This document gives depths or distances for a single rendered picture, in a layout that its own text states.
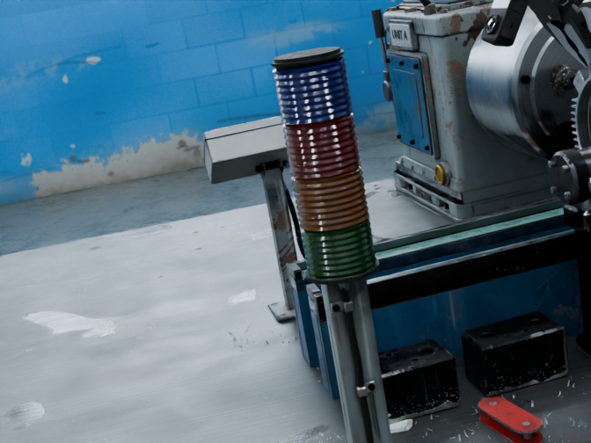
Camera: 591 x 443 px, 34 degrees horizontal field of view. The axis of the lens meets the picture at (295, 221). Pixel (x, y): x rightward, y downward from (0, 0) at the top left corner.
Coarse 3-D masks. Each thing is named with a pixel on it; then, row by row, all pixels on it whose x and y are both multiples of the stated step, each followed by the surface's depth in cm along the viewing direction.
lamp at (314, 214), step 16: (336, 176) 78; (352, 176) 79; (304, 192) 79; (320, 192) 78; (336, 192) 78; (352, 192) 79; (304, 208) 80; (320, 208) 79; (336, 208) 79; (352, 208) 79; (304, 224) 80; (320, 224) 79; (336, 224) 79; (352, 224) 79
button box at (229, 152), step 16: (224, 128) 132; (240, 128) 132; (256, 128) 133; (272, 128) 133; (208, 144) 131; (224, 144) 131; (240, 144) 131; (256, 144) 132; (272, 144) 132; (208, 160) 132; (224, 160) 130; (240, 160) 131; (256, 160) 133; (272, 160) 134; (208, 176) 136; (224, 176) 135; (240, 176) 136
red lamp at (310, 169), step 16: (352, 112) 80; (288, 128) 78; (304, 128) 77; (320, 128) 77; (336, 128) 77; (352, 128) 79; (288, 144) 79; (304, 144) 78; (320, 144) 77; (336, 144) 78; (352, 144) 79; (288, 160) 80; (304, 160) 78; (320, 160) 78; (336, 160) 78; (352, 160) 79; (304, 176) 79; (320, 176) 78
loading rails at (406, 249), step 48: (384, 240) 124; (432, 240) 124; (480, 240) 123; (528, 240) 117; (384, 288) 110; (432, 288) 111; (480, 288) 113; (528, 288) 114; (576, 288) 116; (384, 336) 111; (432, 336) 113; (336, 384) 111
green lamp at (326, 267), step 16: (368, 224) 81; (304, 240) 82; (320, 240) 80; (336, 240) 79; (352, 240) 80; (368, 240) 81; (320, 256) 80; (336, 256) 80; (352, 256) 80; (368, 256) 81; (320, 272) 81; (336, 272) 80; (352, 272) 80
